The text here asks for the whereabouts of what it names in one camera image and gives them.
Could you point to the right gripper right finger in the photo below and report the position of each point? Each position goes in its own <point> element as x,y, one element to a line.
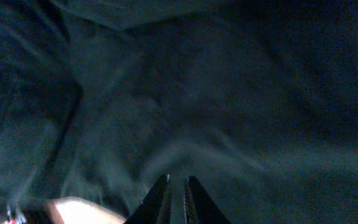
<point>199,208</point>

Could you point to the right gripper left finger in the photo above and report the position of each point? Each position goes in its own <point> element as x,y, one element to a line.
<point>156,205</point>

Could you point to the black t-shirt with white print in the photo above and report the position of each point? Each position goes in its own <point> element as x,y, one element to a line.
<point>257,99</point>

